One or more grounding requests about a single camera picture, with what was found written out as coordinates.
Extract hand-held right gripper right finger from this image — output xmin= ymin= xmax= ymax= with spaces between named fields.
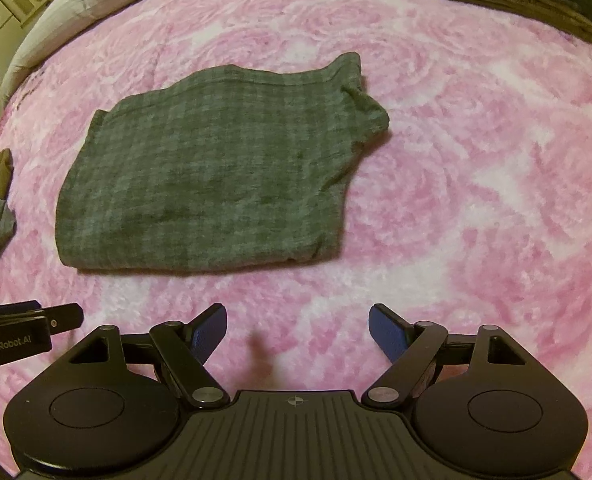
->
xmin=365 ymin=303 xmax=527 ymax=408

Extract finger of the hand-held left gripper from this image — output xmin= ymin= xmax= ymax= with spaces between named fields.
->
xmin=0 ymin=302 xmax=85 ymax=334
xmin=0 ymin=299 xmax=43 ymax=322

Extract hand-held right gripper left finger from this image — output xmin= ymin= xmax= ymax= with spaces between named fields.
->
xmin=68 ymin=303 xmax=231 ymax=408

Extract grey plaid shorts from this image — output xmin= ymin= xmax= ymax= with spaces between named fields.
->
xmin=55 ymin=51 xmax=392 ymax=274

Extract pink floral blanket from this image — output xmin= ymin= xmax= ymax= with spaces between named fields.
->
xmin=0 ymin=0 xmax=592 ymax=463

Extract grey striped duvet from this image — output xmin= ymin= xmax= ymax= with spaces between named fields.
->
xmin=0 ymin=0 xmax=237 ymax=107

